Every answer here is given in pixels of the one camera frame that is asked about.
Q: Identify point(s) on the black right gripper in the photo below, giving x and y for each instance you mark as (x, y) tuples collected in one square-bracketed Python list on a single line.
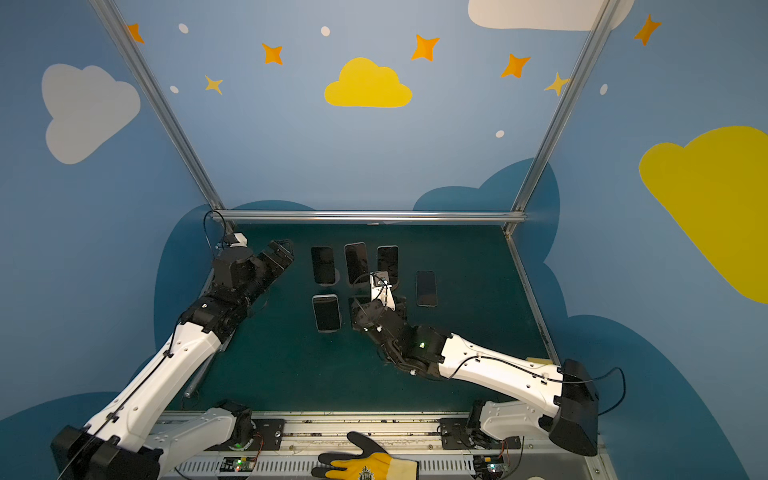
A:
[(365, 315)]

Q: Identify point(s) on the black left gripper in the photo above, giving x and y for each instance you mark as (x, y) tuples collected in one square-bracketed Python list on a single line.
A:
[(271, 260)]

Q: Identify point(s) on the green phone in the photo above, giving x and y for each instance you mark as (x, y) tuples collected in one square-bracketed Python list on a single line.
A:
[(426, 289)]

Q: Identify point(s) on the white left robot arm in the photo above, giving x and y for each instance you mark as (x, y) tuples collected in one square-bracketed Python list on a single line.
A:
[(117, 442)]

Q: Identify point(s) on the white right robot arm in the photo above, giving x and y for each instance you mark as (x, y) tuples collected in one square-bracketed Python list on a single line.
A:
[(560, 401)]

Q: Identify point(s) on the black phone back left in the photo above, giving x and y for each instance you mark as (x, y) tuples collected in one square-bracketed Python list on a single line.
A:
[(323, 264)]

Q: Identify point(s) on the silver phone front left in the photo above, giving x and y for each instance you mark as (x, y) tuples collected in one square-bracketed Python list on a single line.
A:
[(327, 314)]

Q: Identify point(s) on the pink phone back middle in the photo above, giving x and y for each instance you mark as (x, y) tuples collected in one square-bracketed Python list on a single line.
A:
[(356, 262)]

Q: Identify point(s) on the yellow black work glove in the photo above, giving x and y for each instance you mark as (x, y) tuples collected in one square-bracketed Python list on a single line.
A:
[(373, 463)]

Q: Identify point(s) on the yellow sponge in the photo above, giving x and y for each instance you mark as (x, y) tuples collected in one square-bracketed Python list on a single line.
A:
[(539, 361)]

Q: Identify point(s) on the right circuit board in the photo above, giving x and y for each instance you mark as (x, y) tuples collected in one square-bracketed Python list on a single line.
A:
[(488, 467)]

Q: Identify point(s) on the circuit board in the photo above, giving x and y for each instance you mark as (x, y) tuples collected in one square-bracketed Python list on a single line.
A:
[(488, 467), (237, 464)]

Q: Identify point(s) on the left circuit board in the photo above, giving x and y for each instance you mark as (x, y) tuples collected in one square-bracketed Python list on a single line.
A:
[(237, 464)]

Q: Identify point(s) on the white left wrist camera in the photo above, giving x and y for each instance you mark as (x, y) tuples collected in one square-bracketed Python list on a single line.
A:
[(237, 239)]

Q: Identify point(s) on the aluminium frame rail back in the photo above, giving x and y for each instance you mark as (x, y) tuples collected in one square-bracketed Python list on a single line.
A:
[(369, 217)]

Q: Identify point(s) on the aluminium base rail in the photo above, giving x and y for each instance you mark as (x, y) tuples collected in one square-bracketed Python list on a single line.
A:
[(287, 446)]

